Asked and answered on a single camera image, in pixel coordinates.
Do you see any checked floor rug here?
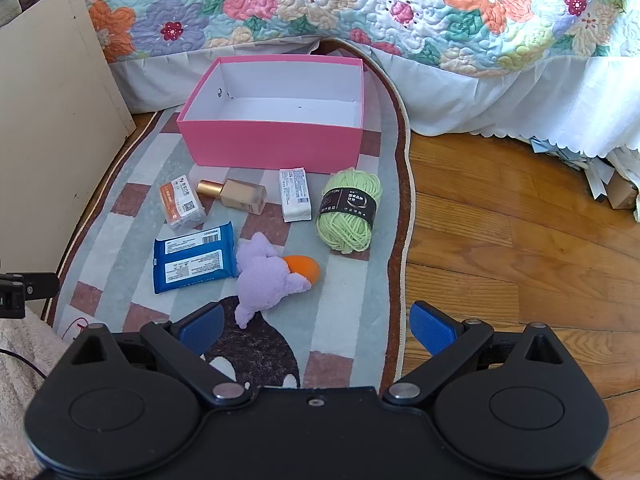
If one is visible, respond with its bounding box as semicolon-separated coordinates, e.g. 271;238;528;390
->
40;37;418;401

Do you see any green yarn ball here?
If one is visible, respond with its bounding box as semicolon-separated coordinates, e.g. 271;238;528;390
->
315;167;383;255

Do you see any floral quilt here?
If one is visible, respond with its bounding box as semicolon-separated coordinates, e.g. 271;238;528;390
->
15;0;640;78

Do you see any blue wet wipes pack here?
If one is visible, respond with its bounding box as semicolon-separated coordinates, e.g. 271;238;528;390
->
152;221;240;295

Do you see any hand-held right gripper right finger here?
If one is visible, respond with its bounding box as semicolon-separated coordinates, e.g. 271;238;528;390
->
382;301;571;406

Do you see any black cable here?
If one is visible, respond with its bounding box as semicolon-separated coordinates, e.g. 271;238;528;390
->
0;347;51;378

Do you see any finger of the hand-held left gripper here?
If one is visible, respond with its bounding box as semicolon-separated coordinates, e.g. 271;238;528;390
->
0;272;60;318

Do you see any orange white cotton swab box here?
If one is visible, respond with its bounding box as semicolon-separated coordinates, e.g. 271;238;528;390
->
159;175;207;233

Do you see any foundation bottle with gold cap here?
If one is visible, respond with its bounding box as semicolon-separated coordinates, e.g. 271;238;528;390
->
196;178;268;215

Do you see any purple plush toy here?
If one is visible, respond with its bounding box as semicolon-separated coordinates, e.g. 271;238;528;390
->
235;232;313;330

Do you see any beige fluffy cloth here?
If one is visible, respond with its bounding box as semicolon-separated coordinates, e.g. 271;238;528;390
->
0;305;76;480

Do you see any pile of papers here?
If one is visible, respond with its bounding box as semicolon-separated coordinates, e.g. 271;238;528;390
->
530;132;640;221

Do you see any brown cardboard box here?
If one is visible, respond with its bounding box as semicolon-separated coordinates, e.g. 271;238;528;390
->
607;180;640;211

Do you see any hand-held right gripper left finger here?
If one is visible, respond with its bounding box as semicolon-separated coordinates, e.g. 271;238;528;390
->
70;302;251;407

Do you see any pink cardboard box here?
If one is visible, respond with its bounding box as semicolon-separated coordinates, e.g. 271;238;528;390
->
176;56;365;172

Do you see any beige wooden board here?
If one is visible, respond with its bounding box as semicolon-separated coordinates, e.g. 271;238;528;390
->
0;0;137;273

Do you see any orange makeup sponge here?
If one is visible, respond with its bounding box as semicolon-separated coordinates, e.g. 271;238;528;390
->
282;255;321;287

